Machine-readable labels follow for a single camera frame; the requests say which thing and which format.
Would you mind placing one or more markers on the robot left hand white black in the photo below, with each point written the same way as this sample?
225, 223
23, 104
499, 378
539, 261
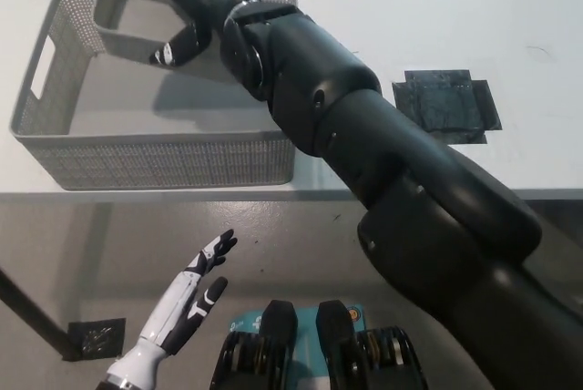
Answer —
175, 308

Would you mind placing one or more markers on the small grey perforated plastic basket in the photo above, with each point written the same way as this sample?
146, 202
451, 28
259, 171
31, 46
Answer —
132, 14

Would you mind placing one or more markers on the black tape patch with scuffs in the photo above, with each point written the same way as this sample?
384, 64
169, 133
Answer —
95, 339

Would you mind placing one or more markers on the black table leg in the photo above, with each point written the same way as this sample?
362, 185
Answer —
32, 312

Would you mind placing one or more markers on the large grey perforated plastic basket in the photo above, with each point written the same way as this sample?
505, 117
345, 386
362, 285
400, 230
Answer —
136, 162

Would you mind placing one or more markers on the large black tape patch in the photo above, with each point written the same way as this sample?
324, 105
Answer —
442, 98

